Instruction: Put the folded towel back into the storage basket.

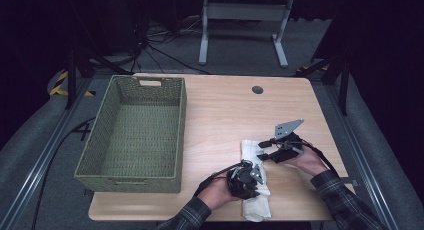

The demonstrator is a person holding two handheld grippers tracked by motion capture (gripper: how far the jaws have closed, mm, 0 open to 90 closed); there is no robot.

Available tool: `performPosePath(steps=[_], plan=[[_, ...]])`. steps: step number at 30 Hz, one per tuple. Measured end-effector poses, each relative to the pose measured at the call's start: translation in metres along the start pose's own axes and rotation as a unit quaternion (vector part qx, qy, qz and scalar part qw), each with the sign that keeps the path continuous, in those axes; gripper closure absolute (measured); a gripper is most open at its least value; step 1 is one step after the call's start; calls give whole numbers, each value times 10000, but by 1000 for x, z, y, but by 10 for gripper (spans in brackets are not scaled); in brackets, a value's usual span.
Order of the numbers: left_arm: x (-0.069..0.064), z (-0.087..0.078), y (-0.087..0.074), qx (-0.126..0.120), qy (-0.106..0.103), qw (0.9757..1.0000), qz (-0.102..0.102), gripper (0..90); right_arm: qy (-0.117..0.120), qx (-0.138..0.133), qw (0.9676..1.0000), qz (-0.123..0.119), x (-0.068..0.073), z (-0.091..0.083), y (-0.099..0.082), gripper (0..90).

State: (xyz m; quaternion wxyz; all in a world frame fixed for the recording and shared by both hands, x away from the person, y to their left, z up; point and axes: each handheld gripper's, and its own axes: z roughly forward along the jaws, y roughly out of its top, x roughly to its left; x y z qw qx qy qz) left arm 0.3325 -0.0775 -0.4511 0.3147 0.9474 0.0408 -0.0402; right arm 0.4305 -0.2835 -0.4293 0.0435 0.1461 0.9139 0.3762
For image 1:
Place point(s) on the black tripod stand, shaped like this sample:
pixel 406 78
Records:
pixel 343 83
pixel 71 76

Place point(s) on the white cloth with brown print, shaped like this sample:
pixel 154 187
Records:
pixel 256 206

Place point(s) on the white metal table frame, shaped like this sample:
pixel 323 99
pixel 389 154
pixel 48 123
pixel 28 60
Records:
pixel 245 11

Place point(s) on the yellow black hazard tape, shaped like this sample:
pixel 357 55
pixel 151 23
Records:
pixel 60 85

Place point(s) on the green woven basket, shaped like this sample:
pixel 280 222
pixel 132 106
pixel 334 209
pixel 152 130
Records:
pixel 146 123

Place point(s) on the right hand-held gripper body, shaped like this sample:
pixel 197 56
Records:
pixel 288 146

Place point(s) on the person's right hand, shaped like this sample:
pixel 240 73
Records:
pixel 308 161

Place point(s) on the grey metal floor rail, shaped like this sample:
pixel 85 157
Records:
pixel 363 150
pixel 40 163

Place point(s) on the person's left hand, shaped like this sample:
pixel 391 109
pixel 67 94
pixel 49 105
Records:
pixel 216 193

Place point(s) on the grey round table grommet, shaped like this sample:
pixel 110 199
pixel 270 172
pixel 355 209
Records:
pixel 257 89

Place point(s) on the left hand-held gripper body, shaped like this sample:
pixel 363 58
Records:
pixel 243 181

